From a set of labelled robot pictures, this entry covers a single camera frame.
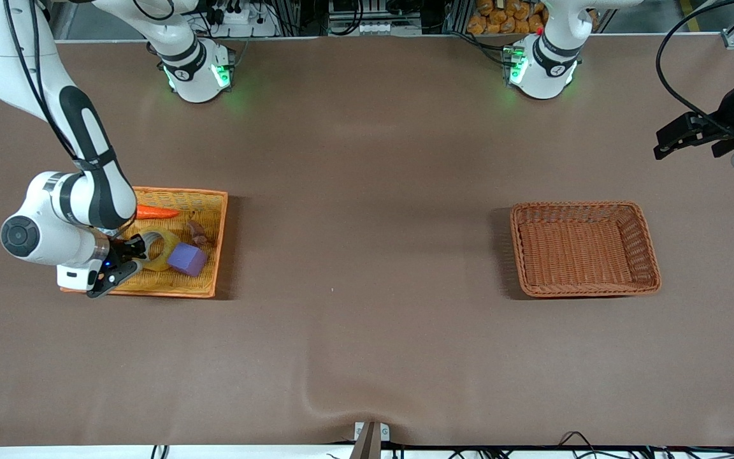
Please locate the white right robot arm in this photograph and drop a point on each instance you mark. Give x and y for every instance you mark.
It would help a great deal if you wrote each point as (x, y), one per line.
(93, 146)

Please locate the purple foam cube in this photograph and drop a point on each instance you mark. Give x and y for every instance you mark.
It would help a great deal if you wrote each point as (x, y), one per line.
(187, 260)

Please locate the orange wicker basket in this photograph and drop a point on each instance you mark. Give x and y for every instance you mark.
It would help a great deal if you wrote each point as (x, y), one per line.
(179, 285)

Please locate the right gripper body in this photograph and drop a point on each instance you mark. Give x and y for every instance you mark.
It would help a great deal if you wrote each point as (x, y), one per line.
(120, 249)

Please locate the clear tape roll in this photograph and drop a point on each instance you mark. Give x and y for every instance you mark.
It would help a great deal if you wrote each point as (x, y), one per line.
(171, 250)

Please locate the grey bracket with post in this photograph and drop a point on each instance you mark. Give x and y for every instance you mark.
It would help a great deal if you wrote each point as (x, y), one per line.
(367, 440)

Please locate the white plug block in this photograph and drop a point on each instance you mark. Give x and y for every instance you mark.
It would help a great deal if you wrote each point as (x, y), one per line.
(376, 28)

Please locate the white power strip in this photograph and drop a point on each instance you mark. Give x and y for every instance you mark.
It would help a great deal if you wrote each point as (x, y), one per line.
(239, 16)

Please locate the brown toy root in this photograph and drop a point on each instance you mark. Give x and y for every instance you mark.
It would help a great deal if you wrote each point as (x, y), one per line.
(198, 234)

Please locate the orange toy carrot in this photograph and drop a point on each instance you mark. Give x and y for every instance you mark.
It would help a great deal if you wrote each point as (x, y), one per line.
(158, 212)

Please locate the bag of orange buns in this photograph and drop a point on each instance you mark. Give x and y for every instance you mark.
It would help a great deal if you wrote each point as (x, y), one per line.
(501, 16)

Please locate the brown table mat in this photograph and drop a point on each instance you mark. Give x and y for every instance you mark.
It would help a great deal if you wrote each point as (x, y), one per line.
(367, 191)

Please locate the brown wicker basket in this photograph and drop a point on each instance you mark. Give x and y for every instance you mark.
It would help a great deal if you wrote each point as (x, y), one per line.
(571, 255)

